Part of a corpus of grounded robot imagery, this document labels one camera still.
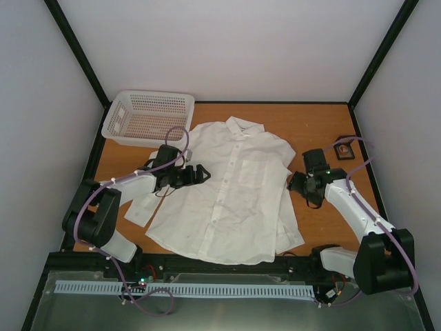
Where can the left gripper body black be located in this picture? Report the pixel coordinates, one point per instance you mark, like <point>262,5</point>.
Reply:
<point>180,179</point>

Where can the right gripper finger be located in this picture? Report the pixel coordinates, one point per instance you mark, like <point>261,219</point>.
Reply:
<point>293,187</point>
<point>296,179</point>

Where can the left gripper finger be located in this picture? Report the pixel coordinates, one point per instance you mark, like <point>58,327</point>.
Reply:
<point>201,178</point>
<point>201,172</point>

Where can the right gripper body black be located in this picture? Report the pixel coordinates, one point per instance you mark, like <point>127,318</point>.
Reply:
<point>305,189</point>

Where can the white button-up shirt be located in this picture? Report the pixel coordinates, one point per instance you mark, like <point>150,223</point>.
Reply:
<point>243,214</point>

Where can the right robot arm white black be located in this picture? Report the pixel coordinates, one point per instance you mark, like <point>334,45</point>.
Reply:
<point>385,257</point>

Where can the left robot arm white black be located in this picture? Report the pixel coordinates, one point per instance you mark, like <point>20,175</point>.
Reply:
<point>92,216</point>

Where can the black open brooch box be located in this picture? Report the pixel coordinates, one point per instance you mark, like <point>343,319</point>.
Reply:
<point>344,140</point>

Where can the white perforated plastic basket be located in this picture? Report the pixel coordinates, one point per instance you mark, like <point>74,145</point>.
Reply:
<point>148,119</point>

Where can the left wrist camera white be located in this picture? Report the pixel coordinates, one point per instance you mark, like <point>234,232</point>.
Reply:
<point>187,155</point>

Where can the light blue slotted cable duct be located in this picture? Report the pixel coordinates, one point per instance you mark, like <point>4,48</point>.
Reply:
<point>189,290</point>

